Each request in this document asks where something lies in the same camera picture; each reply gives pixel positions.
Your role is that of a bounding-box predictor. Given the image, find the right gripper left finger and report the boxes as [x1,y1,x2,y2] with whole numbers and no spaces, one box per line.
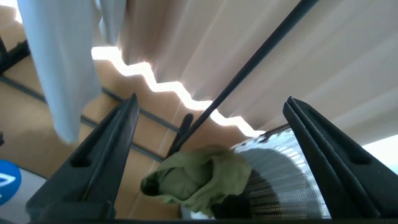
[25,92,140,220]

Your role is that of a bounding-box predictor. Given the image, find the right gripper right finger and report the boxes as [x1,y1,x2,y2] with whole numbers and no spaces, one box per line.
[282,95,398,219]

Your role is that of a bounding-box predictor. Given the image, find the green garment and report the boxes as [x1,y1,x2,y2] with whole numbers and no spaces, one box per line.
[139,144,252,217]

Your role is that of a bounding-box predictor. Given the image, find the pale grey shorts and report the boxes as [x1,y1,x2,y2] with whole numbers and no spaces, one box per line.
[17,0,127,144]

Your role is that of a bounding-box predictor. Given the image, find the white laundry basket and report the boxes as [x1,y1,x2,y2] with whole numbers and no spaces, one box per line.
[180,124,332,220]

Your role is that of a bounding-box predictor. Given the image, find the black clothes rack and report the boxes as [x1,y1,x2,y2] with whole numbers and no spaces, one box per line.
[0,0,320,163]

